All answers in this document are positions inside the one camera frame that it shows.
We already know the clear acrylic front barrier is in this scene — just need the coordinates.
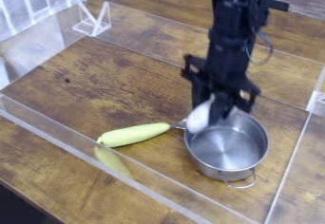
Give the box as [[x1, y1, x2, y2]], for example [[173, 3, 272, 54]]
[[0, 94, 257, 224]]

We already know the clear acrylic right barrier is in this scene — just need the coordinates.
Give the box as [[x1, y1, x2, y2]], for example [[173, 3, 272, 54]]
[[264, 66, 325, 224]]

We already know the silver metal pot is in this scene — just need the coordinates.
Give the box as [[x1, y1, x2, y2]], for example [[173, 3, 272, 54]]
[[185, 109, 269, 189]]

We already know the clear acrylic triangular bracket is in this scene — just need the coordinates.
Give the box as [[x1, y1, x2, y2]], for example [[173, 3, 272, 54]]
[[73, 2, 113, 37]]

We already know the white mushroom with brown cap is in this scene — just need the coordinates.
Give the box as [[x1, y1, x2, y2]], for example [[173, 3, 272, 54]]
[[186, 93, 239, 135]]

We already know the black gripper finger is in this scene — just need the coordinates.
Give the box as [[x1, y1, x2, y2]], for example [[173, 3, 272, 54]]
[[237, 91, 257, 113], [192, 76, 212, 107]]

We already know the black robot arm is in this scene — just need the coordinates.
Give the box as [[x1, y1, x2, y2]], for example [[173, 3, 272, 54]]
[[184, 0, 268, 116]]

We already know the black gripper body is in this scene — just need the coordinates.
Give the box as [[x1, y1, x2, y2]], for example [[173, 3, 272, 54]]
[[182, 39, 261, 104]]

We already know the clear acrylic barrier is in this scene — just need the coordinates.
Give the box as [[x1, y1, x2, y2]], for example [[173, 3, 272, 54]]
[[0, 94, 257, 224], [264, 66, 325, 224]]

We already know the black strip on table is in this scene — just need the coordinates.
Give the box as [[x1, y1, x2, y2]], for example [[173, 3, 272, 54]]
[[268, 0, 289, 11]]

